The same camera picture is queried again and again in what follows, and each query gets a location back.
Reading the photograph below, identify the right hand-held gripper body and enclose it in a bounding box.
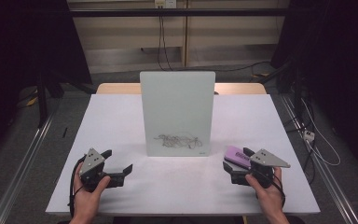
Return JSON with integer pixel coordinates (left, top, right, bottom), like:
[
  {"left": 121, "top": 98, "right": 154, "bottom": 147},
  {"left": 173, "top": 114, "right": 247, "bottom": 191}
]
[{"left": 245, "top": 148, "right": 292, "bottom": 189}]

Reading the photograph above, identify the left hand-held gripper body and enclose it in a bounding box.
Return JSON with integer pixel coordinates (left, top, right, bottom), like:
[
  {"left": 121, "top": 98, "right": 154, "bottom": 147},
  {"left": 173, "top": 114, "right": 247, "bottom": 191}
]
[{"left": 78, "top": 147, "right": 113, "bottom": 192}]

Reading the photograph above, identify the purple whiteboard eraser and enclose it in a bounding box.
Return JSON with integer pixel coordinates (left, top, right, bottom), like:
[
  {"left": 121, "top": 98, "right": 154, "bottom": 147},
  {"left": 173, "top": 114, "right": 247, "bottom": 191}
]
[{"left": 224, "top": 145, "right": 252, "bottom": 171}]

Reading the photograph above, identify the small whiteboard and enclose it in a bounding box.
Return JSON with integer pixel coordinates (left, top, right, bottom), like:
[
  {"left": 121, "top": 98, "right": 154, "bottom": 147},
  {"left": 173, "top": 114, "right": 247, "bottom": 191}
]
[{"left": 139, "top": 71, "right": 216, "bottom": 158}]

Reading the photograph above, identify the person's right hand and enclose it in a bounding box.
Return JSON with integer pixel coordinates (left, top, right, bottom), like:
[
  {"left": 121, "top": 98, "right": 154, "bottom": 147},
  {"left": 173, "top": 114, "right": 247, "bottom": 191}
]
[{"left": 245, "top": 166, "right": 286, "bottom": 217}]

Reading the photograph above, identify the person's left hand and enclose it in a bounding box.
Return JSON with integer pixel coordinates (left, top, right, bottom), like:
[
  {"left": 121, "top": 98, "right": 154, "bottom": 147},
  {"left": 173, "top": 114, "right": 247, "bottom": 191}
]
[{"left": 73, "top": 162, "right": 112, "bottom": 220}]

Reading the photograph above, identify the white power strip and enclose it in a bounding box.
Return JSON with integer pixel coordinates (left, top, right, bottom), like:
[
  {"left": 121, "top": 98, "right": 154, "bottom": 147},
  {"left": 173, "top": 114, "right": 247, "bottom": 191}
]
[{"left": 302, "top": 130, "right": 316, "bottom": 143}]

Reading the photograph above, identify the wooden table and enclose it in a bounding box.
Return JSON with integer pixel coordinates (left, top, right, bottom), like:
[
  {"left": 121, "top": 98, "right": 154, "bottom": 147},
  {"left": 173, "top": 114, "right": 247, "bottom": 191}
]
[{"left": 96, "top": 82, "right": 268, "bottom": 95}]

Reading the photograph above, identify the black metal stand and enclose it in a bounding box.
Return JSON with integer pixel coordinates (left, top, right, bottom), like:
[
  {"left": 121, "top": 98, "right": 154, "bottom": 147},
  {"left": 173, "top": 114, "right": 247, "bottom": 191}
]
[
  {"left": 258, "top": 58, "right": 306, "bottom": 120},
  {"left": 35, "top": 68, "right": 98, "bottom": 129}
]

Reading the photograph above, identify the dark curtain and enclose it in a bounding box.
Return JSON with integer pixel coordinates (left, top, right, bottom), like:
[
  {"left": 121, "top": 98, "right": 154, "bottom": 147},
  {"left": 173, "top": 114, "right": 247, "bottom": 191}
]
[
  {"left": 270, "top": 0, "right": 358, "bottom": 176},
  {"left": 0, "top": 0, "right": 93, "bottom": 162}
]

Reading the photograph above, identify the black horizontal bar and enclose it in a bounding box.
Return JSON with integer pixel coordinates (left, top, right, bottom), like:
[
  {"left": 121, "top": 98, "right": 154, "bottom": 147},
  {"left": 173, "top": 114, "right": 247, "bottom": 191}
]
[{"left": 69, "top": 7, "right": 291, "bottom": 18}]

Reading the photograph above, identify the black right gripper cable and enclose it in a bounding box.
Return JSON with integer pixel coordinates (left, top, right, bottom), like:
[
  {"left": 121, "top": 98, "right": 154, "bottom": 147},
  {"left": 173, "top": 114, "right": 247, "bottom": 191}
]
[{"left": 255, "top": 170, "right": 287, "bottom": 209}]

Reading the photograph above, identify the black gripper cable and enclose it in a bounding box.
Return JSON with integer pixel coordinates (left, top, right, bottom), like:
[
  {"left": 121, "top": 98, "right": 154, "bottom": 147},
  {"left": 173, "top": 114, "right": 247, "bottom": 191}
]
[
  {"left": 67, "top": 155, "right": 87, "bottom": 218},
  {"left": 255, "top": 170, "right": 287, "bottom": 209}
]

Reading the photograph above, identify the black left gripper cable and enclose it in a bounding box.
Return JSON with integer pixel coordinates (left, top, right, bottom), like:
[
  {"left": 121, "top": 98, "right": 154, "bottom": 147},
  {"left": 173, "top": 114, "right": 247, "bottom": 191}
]
[{"left": 67, "top": 155, "right": 87, "bottom": 218}]

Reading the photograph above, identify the aluminium floor rail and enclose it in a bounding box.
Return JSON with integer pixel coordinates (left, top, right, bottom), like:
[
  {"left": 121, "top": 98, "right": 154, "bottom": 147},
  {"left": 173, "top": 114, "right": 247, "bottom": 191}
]
[
  {"left": 278, "top": 92, "right": 358, "bottom": 224},
  {"left": 0, "top": 106, "right": 61, "bottom": 224}
]

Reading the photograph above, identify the white cable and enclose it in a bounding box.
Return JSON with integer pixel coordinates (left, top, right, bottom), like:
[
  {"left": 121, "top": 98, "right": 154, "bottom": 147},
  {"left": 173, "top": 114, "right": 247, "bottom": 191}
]
[{"left": 300, "top": 97, "right": 342, "bottom": 167}]

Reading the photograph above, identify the black floor cable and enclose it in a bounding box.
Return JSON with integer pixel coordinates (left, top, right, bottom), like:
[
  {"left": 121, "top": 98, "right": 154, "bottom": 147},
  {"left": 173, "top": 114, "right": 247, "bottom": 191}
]
[{"left": 173, "top": 61, "right": 272, "bottom": 73}]

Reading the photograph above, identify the black hanging cable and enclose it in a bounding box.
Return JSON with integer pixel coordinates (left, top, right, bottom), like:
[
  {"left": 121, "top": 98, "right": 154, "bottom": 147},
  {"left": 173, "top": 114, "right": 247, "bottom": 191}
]
[
  {"left": 160, "top": 7, "right": 174, "bottom": 72},
  {"left": 157, "top": 7, "right": 166, "bottom": 71}
]

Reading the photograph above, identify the white wall socket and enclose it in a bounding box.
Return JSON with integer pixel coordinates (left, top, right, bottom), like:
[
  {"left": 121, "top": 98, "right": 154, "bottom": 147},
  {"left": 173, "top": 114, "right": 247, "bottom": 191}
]
[{"left": 154, "top": 0, "right": 178, "bottom": 9}]

